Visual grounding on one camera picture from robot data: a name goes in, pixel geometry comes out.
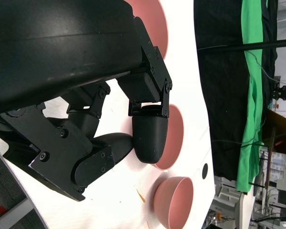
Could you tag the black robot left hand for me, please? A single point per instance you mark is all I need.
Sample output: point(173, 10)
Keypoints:
point(50, 47)

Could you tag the pink plastic bowl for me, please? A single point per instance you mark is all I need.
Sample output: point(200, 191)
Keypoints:
point(157, 26)
point(175, 136)
point(176, 202)

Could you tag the orange sliver scrap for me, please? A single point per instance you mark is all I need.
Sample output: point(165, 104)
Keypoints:
point(141, 196)

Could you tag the black backdrop cloth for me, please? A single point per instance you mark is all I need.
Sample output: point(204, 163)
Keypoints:
point(219, 95)

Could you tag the black round table grommet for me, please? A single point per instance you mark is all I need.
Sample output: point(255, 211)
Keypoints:
point(205, 171)

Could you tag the green cloth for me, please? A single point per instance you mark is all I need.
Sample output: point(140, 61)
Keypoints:
point(252, 107)

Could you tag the black stand pole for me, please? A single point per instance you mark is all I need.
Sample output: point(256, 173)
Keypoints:
point(264, 44)

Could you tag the brown wooden desk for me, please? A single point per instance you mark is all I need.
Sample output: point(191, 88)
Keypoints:
point(283, 124)

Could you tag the stacked white storage boxes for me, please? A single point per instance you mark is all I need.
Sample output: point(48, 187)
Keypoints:
point(277, 163)

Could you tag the white power strip red switch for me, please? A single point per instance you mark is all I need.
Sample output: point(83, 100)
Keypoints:
point(12, 214)

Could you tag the white metal table frame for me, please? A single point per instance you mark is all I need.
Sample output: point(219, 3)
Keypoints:
point(228, 192)

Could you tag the black camera on stand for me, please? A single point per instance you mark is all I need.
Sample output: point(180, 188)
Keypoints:
point(280, 91)

